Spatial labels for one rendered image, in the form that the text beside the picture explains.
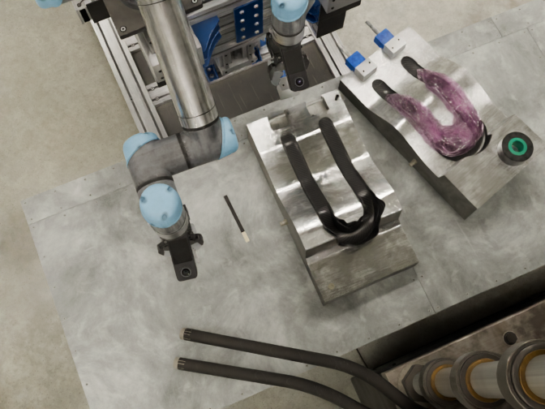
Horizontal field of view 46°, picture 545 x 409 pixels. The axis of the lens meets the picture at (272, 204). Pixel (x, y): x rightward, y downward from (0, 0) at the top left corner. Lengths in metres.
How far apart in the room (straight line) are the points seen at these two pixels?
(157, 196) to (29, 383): 1.50
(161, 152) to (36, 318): 1.45
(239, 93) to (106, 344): 1.18
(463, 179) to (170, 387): 0.89
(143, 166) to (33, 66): 1.73
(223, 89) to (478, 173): 1.15
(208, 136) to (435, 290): 0.77
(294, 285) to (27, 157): 1.46
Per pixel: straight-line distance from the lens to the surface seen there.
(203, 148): 1.27
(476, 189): 1.71
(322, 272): 1.63
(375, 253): 1.66
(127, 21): 1.71
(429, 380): 1.46
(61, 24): 3.02
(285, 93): 1.69
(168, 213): 1.21
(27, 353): 2.62
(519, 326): 1.80
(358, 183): 1.65
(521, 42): 2.05
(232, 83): 2.52
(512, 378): 0.98
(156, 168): 1.27
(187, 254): 1.40
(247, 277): 1.68
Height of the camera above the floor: 2.46
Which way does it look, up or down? 74 degrees down
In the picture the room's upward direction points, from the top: 2 degrees clockwise
